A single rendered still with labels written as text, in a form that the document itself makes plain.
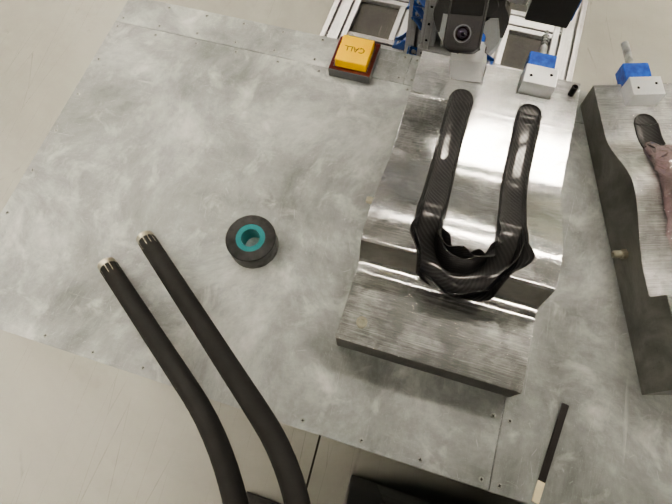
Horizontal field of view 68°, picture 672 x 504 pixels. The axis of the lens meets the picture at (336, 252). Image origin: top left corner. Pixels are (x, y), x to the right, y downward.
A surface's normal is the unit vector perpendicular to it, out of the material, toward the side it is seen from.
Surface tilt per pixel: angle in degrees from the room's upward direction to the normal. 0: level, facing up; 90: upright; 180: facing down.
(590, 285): 0
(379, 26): 0
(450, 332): 0
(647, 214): 14
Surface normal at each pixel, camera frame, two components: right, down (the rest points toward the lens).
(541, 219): 0.11, -0.74
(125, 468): -0.04, -0.36
